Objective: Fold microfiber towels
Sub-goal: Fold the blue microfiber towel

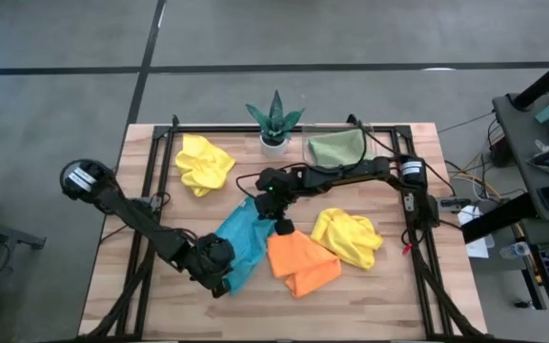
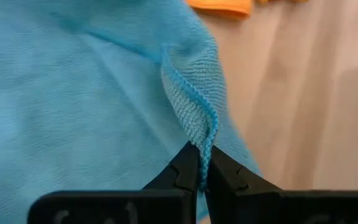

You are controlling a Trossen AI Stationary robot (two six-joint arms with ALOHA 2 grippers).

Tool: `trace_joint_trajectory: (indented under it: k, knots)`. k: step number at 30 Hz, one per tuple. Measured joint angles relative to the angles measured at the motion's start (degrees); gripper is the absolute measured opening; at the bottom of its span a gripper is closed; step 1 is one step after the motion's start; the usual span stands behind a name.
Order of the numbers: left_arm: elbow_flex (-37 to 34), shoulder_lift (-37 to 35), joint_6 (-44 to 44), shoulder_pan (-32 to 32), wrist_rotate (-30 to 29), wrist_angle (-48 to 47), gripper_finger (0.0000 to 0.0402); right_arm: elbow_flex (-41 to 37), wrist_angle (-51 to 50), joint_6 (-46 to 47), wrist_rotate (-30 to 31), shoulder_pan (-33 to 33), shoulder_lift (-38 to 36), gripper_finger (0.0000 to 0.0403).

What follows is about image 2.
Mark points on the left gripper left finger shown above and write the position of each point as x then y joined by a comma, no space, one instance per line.
135,208

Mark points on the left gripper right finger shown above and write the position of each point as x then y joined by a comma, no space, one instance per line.
275,208

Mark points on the blue microfiber towel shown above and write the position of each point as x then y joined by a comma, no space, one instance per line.
73,109

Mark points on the orange microfiber towel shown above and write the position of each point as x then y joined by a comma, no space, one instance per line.
222,6

